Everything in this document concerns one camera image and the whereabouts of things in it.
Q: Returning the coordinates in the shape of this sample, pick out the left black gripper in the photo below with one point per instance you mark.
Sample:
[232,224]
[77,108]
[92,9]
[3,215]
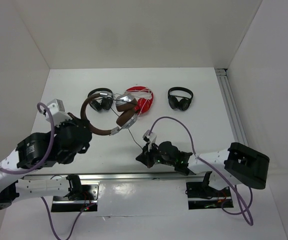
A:
[74,121]

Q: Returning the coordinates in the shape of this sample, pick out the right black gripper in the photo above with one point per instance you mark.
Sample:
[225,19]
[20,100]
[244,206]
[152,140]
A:
[145,157]

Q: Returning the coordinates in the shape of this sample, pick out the brown silver headphones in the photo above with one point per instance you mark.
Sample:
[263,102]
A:
[125,104]

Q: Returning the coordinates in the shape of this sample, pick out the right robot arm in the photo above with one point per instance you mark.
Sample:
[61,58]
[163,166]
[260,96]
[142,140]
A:
[239,164]

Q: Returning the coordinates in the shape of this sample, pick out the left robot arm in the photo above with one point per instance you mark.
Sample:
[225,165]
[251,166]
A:
[44,150]

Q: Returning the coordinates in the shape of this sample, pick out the left black headphones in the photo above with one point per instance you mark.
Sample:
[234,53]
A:
[102,103]

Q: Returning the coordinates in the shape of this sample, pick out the black headphones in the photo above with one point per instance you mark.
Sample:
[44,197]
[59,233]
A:
[102,103]
[179,102]

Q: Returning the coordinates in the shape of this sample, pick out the right black headphones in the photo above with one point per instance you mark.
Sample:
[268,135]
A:
[179,102]

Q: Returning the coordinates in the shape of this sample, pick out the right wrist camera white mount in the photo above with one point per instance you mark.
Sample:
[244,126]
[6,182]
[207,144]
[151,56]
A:
[150,138]

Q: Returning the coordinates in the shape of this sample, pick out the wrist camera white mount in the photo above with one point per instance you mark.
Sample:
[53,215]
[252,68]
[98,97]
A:
[57,110]
[150,138]

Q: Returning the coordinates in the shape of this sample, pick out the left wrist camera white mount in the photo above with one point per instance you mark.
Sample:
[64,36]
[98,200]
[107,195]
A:
[57,110]

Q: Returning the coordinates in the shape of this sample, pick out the aluminium rail front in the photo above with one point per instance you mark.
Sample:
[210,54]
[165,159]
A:
[128,177]

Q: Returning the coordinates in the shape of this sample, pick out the aluminium rail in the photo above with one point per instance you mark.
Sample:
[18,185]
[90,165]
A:
[128,177]
[231,107]

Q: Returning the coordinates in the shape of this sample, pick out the red headphones with white cable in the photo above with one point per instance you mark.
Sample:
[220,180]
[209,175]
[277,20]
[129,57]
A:
[144,97]

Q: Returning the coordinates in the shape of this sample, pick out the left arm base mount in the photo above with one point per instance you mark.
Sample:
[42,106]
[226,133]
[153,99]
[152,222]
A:
[86,200]

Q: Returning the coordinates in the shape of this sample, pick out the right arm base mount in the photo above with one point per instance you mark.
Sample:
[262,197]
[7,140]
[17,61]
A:
[201,196]

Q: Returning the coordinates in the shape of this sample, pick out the aluminium rail right side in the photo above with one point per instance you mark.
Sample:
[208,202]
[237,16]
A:
[231,107]

